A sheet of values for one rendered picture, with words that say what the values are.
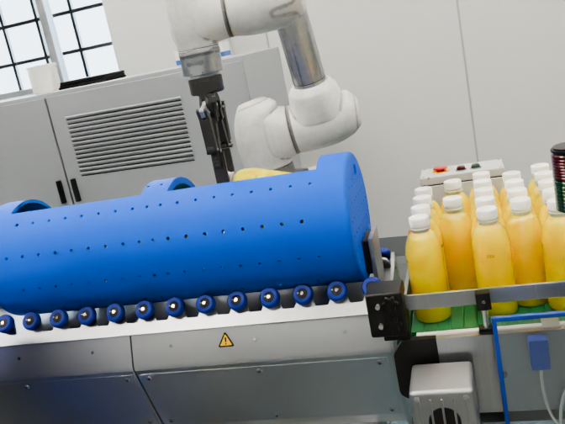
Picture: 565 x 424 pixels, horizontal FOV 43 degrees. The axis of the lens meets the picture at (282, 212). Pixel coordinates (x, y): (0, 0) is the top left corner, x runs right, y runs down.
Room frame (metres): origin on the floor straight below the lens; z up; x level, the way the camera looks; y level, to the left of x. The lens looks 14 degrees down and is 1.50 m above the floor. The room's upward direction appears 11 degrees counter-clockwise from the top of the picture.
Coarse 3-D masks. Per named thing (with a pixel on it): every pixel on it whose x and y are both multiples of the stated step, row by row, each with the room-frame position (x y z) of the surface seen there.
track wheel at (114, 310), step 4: (112, 304) 1.57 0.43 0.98; (116, 304) 1.56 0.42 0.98; (108, 308) 1.56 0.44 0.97; (112, 308) 1.56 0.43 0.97; (116, 308) 1.55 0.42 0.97; (120, 308) 1.55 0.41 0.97; (108, 312) 1.56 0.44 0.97; (112, 312) 1.55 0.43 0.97; (116, 312) 1.55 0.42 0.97; (120, 312) 1.54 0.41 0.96; (124, 312) 1.55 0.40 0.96; (108, 316) 1.55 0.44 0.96; (112, 316) 1.55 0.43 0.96; (116, 316) 1.54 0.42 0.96; (120, 316) 1.54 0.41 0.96; (108, 320) 1.55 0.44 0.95; (112, 320) 1.54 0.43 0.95; (116, 320) 1.54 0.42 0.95; (120, 320) 1.55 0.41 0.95
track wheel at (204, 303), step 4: (200, 296) 1.50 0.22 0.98; (204, 296) 1.50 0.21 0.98; (208, 296) 1.50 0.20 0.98; (212, 296) 1.50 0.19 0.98; (200, 300) 1.50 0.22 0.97; (204, 300) 1.49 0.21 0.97; (208, 300) 1.49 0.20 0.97; (212, 300) 1.49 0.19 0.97; (196, 304) 1.49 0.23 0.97; (200, 304) 1.49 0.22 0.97; (204, 304) 1.49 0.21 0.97; (208, 304) 1.49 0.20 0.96; (212, 304) 1.48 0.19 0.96; (200, 308) 1.49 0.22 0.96; (204, 308) 1.48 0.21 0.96; (208, 308) 1.48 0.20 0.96; (212, 308) 1.48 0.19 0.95; (200, 312) 1.48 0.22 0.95; (204, 312) 1.48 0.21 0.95; (208, 312) 1.48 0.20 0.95
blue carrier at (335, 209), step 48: (144, 192) 1.57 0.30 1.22; (192, 192) 1.52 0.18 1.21; (240, 192) 1.47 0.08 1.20; (288, 192) 1.43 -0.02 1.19; (336, 192) 1.39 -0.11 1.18; (0, 240) 1.61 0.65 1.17; (48, 240) 1.56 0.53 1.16; (96, 240) 1.52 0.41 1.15; (144, 240) 1.49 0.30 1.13; (192, 240) 1.45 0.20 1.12; (240, 240) 1.42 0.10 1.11; (288, 240) 1.39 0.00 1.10; (336, 240) 1.37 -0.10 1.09; (0, 288) 1.59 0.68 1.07; (48, 288) 1.56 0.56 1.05; (96, 288) 1.53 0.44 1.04; (144, 288) 1.51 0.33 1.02; (192, 288) 1.49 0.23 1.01; (240, 288) 1.47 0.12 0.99; (288, 288) 1.47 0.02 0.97
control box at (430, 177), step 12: (432, 168) 1.78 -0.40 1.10; (456, 168) 1.72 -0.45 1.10; (468, 168) 1.70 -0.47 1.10; (480, 168) 1.67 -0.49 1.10; (492, 168) 1.65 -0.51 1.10; (420, 180) 1.69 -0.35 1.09; (432, 180) 1.68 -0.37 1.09; (444, 180) 1.68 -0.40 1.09; (468, 180) 1.66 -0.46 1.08; (492, 180) 1.65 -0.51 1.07; (432, 192) 1.69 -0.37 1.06; (444, 192) 1.68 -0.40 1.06; (468, 192) 1.66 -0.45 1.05
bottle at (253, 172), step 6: (246, 168) 1.56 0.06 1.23; (252, 168) 1.55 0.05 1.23; (258, 168) 1.55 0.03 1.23; (234, 174) 1.57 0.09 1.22; (240, 174) 1.55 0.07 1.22; (246, 174) 1.54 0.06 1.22; (252, 174) 1.53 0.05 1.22; (258, 174) 1.53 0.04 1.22; (264, 174) 1.53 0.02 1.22; (270, 174) 1.53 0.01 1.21; (276, 174) 1.53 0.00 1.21; (234, 180) 1.55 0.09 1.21
